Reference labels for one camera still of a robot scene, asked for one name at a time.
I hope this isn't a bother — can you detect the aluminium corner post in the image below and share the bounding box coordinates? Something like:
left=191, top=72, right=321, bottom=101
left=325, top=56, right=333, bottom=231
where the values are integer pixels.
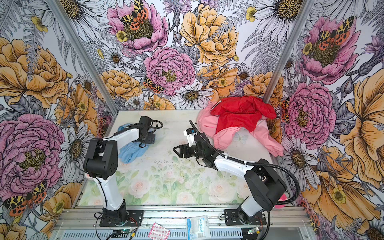
left=263, top=0, right=316, bottom=103
left=47, top=1, right=119, bottom=117

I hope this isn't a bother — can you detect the green circuit board right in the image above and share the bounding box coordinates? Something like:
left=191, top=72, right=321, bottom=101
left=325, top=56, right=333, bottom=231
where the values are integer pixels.
left=247, top=227, right=260, bottom=235

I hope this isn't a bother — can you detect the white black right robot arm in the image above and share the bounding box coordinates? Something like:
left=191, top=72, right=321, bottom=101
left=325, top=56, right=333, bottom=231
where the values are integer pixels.
left=173, top=121, right=300, bottom=225

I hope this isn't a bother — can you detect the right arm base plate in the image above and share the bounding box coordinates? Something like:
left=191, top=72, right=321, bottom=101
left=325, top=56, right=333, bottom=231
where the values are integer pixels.
left=220, top=209, right=267, bottom=226

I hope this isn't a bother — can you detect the pink cloth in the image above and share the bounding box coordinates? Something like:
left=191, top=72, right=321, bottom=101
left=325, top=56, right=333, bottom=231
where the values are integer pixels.
left=197, top=102, right=284, bottom=157

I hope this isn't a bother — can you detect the red cloth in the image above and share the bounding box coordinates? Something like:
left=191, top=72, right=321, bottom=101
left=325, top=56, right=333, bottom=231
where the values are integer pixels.
left=210, top=96, right=277, bottom=133

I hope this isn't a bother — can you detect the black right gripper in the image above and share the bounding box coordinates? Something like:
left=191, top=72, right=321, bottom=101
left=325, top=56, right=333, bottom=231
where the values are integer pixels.
left=172, top=143, right=205, bottom=158

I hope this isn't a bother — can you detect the aluminium front rail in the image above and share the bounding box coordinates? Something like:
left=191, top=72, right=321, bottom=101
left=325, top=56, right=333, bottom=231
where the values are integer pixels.
left=50, top=205, right=316, bottom=240

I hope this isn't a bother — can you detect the left aluminium corner post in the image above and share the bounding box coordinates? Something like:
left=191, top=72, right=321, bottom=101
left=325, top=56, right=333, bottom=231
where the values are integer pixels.
left=47, top=1, right=119, bottom=117

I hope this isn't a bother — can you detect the right aluminium corner post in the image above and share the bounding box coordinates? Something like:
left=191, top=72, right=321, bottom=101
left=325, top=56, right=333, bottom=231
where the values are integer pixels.
left=263, top=0, right=316, bottom=103

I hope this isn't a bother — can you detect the green circuit board left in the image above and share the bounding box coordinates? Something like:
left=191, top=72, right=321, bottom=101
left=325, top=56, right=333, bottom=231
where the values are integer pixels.
left=113, top=229, right=136, bottom=237

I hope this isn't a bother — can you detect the red white patterned packet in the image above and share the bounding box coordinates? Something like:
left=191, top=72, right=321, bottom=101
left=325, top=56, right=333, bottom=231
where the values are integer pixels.
left=148, top=223, right=171, bottom=240

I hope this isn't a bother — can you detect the white surgical packet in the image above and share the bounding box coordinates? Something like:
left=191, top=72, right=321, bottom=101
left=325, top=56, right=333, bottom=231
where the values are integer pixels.
left=187, top=215, right=211, bottom=240

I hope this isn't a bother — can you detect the plush doll pink outfit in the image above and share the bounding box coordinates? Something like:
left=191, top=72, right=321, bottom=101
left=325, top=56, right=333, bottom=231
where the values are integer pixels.
left=275, top=194, right=288, bottom=209

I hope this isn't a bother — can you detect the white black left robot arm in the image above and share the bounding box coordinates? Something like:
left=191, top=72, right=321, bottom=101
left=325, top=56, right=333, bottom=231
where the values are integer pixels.
left=83, top=116, right=163, bottom=226

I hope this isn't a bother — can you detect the green circuit board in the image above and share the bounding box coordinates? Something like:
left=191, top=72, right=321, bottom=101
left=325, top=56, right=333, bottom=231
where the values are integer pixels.
left=113, top=229, right=136, bottom=237
left=247, top=227, right=260, bottom=235

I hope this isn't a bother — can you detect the light blue cloth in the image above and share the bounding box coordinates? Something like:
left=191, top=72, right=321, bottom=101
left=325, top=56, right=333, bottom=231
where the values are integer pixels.
left=119, top=142, right=149, bottom=164

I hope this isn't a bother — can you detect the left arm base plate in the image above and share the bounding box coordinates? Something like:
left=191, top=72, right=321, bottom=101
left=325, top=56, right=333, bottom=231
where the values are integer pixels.
left=100, top=209, right=144, bottom=227

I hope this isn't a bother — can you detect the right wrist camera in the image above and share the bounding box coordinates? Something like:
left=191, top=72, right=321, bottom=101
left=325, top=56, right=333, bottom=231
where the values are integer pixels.
left=183, top=128, right=197, bottom=147

